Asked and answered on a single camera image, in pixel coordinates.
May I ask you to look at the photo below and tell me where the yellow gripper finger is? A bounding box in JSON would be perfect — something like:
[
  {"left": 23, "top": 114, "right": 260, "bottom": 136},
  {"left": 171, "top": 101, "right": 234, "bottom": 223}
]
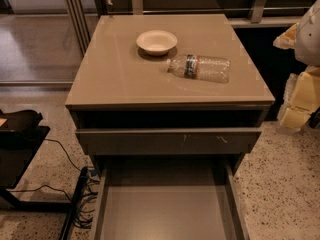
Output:
[
  {"left": 273, "top": 23, "right": 299, "bottom": 50},
  {"left": 279, "top": 66, "right": 320, "bottom": 130}
]

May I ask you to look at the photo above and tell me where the clear plastic water bottle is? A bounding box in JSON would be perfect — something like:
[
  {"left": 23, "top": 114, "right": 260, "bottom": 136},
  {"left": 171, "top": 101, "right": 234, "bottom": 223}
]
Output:
[{"left": 167, "top": 54, "right": 231, "bottom": 84}]

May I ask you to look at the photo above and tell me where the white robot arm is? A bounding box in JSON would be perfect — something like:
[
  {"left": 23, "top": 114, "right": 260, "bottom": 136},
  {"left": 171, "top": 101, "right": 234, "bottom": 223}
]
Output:
[{"left": 273, "top": 0, "right": 320, "bottom": 134}]

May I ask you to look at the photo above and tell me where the grey drawer cabinet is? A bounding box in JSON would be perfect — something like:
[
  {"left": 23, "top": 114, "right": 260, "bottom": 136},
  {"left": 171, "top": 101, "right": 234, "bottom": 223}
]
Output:
[{"left": 66, "top": 14, "right": 274, "bottom": 168}]

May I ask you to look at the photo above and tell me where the open grey middle drawer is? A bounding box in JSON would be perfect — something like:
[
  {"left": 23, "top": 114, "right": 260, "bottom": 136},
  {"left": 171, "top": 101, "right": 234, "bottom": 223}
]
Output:
[{"left": 90, "top": 160, "right": 251, "bottom": 240}]

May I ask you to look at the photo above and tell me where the grey top drawer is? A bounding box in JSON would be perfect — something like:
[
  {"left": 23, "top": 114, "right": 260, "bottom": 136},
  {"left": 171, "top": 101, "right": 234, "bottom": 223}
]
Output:
[{"left": 76, "top": 128, "right": 261, "bottom": 156}]

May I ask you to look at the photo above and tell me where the white paper bowl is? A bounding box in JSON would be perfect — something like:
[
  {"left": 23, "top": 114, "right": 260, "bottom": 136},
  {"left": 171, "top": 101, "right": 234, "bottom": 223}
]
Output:
[{"left": 136, "top": 30, "right": 178, "bottom": 56}]

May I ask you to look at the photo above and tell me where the black power strip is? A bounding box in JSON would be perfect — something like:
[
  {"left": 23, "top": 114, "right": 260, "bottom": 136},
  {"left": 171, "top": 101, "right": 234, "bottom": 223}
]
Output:
[{"left": 58, "top": 167, "right": 88, "bottom": 240}]

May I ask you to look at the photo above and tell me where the black side table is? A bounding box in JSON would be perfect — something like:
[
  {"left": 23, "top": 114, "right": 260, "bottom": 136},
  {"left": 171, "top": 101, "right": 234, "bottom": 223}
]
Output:
[{"left": 0, "top": 110, "right": 71, "bottom": 213}]

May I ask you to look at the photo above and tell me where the metal railing frame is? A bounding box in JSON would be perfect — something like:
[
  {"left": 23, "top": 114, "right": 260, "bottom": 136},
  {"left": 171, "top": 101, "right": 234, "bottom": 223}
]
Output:
[{"left": 65, "top": 0, "right": 90, "bottom": 55}]

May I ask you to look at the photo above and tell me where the black cable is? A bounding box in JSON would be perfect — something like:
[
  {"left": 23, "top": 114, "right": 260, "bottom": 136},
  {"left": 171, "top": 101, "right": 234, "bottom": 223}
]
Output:
[{"left": 44, "top": 137, "right": 83, "bottom": 172}]

